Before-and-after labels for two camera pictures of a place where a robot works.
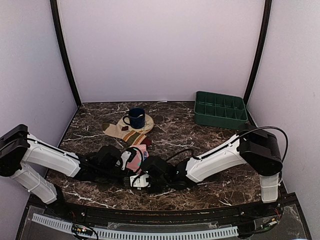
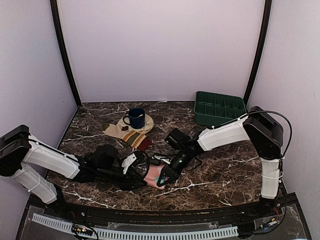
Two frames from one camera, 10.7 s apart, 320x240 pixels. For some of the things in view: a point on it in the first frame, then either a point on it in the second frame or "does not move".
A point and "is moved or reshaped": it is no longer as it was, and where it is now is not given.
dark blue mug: x=137 y=117 does not move
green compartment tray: x=219 y=110 does not move
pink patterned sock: x=141 y=153 is moved or reshaped
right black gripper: x=151 y=190 → x=172 y=173
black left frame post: x=53 y=10 does not move
